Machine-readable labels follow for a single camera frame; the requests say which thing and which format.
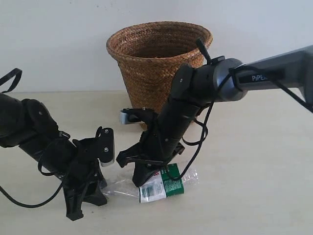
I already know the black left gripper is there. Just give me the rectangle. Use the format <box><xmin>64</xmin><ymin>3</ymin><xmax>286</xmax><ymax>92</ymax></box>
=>
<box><xmin>57</xmin><ymin>137</ymin><xmax>107</xmax><ymax>220</ymax></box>

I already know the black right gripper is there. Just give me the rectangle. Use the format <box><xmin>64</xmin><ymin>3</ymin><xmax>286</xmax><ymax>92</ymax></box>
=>
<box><xmin>116</xmin><ymin>115</ymin><xmax>185</xmax><ymax>187</ymax></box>

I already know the clear plastic bottle green label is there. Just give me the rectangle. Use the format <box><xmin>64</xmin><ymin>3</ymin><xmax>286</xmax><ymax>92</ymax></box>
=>
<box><xmin>100</xmin><ymin>162</ymin><xmax>199</xmax><ymax>204</ymax></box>

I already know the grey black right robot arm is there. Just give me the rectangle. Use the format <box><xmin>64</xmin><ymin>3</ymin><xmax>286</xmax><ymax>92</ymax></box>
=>
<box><xmin>116</xmin><ymin>46</ymin><xmax>313</xmax><ymax>187</ymax></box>

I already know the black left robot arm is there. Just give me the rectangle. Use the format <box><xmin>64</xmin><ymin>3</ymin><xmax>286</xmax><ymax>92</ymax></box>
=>
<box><xmin>0</xmin><ymin>94</ymin><xmax>108</xmax><ymax>221</ymax></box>

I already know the brown woven wicker basket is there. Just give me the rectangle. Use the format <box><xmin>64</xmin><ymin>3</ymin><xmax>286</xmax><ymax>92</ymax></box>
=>
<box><xmin>106</xmin><ymin>21</ymin><xmax>213</xmax><ymax>113</ymax></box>

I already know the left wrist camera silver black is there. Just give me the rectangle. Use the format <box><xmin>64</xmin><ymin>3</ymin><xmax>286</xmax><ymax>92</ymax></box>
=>
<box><xmin>95</xmin><ymin>126</ymin><xmax>115</xmax><ymax>167</ymax></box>

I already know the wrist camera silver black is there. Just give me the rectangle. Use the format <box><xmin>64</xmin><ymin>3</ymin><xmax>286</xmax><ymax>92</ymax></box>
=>
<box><xmin>120</xmin><ymin>108</ymin><xmax>157</xmax><ymax>125</ymax></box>
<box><xmin>95</xmin><ymin>126</ymin><xmax>115</xmax><ymax>167</ymax></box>

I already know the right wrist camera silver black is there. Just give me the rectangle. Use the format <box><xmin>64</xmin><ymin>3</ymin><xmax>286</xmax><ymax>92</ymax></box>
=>
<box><xmin>120</xmin><ymin>108</ymin><xmax>157</xmax><ymax>125</ymax></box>

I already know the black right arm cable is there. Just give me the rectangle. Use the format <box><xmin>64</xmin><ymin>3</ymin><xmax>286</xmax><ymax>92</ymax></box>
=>
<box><xmin>146</xmin><ymin>39</ymin><xmax>313</xmax><ymax>182</ymax></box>

